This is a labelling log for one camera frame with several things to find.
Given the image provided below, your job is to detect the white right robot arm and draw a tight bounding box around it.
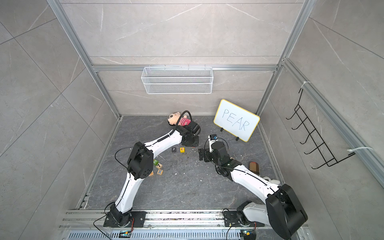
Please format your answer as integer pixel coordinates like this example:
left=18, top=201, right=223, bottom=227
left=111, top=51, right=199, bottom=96
left=199, top=135, right=308, bottom=240

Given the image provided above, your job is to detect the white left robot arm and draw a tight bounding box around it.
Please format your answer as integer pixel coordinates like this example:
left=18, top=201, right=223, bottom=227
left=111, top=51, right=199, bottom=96
left=108, top=121, right=201, bottom=227

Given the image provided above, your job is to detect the yellow framed PEAR whiteboard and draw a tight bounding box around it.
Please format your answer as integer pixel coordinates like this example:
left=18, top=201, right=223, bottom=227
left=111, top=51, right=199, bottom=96
left=214, top=99, right=260, bottom=142

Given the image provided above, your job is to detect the pink cartoon boy plush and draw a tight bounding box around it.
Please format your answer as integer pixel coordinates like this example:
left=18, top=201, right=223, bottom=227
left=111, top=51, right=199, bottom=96
left=168, top=112, right=191, bottom=126

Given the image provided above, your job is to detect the plaid plush dog toy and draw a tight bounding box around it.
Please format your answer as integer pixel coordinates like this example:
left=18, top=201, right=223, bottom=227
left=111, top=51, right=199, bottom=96
left=249, top=162, right=281, bottom=185

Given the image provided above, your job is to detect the white wire mesh basket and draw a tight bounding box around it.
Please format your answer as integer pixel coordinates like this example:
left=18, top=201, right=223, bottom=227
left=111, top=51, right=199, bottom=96
left=141, top=67, right=214, bottom=95

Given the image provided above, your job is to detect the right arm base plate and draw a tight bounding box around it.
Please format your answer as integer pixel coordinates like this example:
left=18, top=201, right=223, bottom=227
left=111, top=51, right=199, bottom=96
left=222, top=209, right=265, bottom=227

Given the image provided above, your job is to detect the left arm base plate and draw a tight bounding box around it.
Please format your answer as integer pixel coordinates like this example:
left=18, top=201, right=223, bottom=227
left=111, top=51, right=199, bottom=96
left=103, top=211, right=147, bottom=228

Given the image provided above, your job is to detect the black wall hook rack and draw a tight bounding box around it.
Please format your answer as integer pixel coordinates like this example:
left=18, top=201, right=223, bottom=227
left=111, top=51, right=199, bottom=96
left=286, top=89, right=356, bottom=170

